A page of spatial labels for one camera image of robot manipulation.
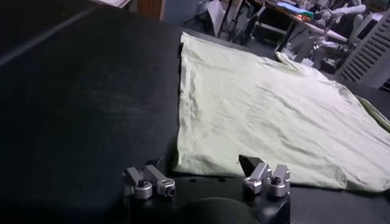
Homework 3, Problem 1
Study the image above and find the white air cooler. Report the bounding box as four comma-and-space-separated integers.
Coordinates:
335, 8, 390, 89

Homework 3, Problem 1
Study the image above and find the white standing desk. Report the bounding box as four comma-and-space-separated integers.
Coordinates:
252, 0, 349, 54

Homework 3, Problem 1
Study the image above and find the white reflector board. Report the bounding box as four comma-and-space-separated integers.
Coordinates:
194, 0, 228, 38

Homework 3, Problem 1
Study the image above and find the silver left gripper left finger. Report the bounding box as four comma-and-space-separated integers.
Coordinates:
121, 164, 177, 201

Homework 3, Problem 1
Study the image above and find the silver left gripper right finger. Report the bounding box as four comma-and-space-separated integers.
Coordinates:
238, 154, 292, 199

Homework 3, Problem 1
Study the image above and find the white humanoid robot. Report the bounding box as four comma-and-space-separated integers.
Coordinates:
312, 0, 368, 22

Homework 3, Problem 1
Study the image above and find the colourful cloth pile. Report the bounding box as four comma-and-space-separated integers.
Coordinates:
276, 1, 314, 18

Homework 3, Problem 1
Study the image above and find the light green t-shirt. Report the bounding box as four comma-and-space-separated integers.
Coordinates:
173, 32, 390, 193

